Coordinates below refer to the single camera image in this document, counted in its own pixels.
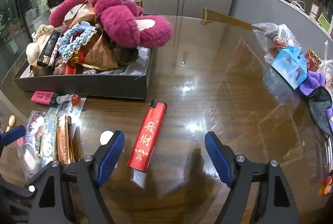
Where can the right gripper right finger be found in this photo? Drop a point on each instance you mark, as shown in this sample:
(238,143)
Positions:
(274,201)

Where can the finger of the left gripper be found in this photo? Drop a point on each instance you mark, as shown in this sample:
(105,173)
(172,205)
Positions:
(12,135)

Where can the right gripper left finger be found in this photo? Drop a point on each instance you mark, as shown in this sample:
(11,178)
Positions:
(90,173)

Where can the blue floral lighter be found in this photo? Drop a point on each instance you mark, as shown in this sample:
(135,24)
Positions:
(48,140)

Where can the red lighter with cap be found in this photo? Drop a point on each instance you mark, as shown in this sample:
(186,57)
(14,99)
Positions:
(149,131)

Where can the translucent red lighter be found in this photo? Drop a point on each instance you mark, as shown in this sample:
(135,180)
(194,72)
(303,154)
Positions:
(74,62)

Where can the light blue scrunchie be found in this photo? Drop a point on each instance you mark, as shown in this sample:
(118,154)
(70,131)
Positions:
(74,38)

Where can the brown triangular paper packet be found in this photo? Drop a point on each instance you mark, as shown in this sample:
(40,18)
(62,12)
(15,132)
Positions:
(97,54)

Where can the black patterned lighter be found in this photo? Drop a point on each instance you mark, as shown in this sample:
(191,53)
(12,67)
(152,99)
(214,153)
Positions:
(53,56)

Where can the round cookie eraser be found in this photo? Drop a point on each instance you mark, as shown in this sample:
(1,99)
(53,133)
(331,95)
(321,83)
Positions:
(11,121)

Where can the white round badge in bag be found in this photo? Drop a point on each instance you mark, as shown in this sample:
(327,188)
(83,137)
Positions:
(30,160)

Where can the anime badge in bag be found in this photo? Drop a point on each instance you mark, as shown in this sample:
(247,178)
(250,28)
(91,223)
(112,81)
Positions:
(34,128)

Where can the copper metallic lighter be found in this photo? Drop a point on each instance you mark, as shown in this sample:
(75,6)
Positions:
(64,141)

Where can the pink lighter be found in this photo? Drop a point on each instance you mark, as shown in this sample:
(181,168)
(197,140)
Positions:
(45,98)

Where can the red bead charm bag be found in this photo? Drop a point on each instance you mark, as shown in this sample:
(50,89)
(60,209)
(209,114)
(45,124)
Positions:
(70,105)

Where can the white round bead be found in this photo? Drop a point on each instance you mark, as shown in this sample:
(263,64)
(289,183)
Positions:
(105,137)

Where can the cream plush toy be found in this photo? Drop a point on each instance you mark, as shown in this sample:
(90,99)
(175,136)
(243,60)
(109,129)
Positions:
(40,38)

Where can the purple and grey cloth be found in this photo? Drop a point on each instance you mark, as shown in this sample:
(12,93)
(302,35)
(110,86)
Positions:
(319,101)

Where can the black cardboard tray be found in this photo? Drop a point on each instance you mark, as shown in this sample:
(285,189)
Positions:
(131,84)

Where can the blue tissue packet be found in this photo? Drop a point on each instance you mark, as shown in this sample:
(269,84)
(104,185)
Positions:
(291,64)

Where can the clear plastic snack bag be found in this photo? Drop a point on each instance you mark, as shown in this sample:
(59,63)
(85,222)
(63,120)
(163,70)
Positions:
(273,38)

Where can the magenta plush bear toy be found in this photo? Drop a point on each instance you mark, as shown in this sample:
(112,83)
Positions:
(123,21)

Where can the wooden chair back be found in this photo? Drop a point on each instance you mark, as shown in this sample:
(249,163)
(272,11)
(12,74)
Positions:
(210,16)

